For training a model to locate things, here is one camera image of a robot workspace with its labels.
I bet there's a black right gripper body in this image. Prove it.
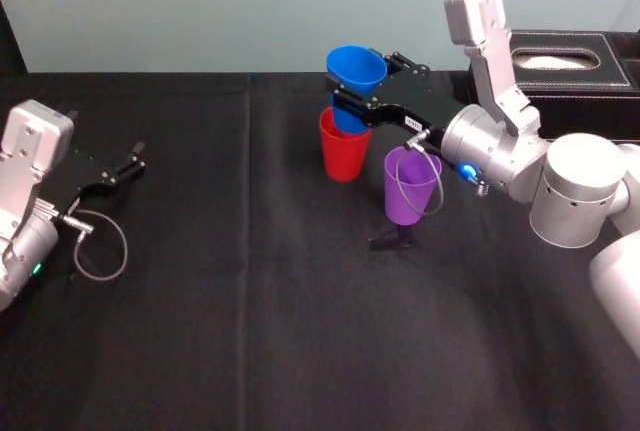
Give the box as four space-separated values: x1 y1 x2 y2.
377 75 461 152

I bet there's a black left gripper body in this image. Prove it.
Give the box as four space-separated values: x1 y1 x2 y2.
42 150 114 213

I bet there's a blue plastic cup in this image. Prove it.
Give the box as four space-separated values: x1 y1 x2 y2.
325 45 389 135

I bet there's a red plastic cup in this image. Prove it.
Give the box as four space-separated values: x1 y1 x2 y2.
318 106 375 183

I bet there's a purple plastic cup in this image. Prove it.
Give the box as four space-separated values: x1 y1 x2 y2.
383 146 444 226

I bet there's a white tissue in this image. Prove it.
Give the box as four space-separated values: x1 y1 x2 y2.
514 50 596 71

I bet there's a black leather tissue box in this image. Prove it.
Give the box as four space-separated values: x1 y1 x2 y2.
466 29 640 142

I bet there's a black tablecloth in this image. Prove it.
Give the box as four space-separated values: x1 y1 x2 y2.
0 70 640 431

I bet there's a black leather open box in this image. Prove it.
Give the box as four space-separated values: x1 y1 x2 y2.
605 30 640 92

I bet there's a thin grey left gripper cable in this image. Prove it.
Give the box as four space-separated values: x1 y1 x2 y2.
59 210 129 282

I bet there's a thin grey gripper cable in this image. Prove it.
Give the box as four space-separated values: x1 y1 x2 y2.
59 210 129 282
393 131 446 217

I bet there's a thin grey right gripper cable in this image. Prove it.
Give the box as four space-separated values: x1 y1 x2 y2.
393 131 446 217

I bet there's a dark object at wall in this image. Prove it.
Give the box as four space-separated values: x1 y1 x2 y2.
0 0 29 75

